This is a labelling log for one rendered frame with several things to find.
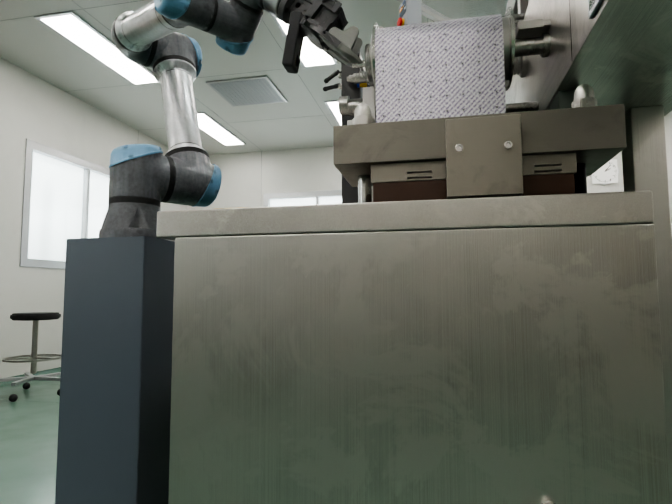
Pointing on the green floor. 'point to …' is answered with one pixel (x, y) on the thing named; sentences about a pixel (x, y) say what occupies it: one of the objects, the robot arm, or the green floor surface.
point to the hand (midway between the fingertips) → (355, 63)
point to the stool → (32, 352)
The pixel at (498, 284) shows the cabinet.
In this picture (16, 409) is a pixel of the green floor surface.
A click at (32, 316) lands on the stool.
